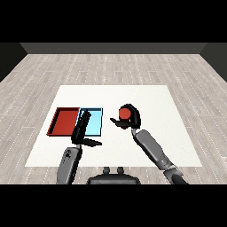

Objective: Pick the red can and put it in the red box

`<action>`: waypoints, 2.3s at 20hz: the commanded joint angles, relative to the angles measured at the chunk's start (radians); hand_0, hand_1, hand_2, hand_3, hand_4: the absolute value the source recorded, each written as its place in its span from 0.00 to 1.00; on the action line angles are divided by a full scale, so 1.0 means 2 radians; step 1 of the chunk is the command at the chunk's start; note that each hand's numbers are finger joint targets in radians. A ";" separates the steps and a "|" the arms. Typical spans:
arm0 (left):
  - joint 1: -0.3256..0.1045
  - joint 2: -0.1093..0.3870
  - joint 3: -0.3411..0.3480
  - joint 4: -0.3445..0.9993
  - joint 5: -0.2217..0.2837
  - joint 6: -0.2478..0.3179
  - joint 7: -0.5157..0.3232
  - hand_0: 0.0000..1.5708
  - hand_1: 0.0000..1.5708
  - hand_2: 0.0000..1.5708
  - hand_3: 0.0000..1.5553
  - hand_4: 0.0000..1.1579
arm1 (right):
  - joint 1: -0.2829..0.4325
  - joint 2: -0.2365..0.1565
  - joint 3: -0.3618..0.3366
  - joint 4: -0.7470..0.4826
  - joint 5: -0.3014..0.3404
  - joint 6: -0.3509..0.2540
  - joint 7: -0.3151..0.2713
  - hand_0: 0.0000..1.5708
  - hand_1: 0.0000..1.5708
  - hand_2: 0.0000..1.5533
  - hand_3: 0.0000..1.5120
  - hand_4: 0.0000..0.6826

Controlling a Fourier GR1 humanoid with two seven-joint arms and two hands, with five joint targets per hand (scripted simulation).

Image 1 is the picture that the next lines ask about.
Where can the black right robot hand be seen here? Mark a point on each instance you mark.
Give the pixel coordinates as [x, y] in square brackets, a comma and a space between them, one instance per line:
[133, 118]

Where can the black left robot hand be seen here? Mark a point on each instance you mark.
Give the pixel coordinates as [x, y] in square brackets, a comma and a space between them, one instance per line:
[80, 131]

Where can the red can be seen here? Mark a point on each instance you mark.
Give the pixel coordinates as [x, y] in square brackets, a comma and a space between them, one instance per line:
[124, 114]

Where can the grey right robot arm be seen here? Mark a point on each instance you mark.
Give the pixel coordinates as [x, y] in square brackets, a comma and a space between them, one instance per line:
[152, 149]

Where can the light blue shallow open box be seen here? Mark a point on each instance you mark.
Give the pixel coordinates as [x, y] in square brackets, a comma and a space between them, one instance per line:
[94, 121]

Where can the red shallow open box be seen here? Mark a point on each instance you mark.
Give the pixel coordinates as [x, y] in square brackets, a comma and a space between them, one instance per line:
[64, 121]

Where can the dark grey robot body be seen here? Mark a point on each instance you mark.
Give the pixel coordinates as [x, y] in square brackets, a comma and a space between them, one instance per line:
[113, 178]

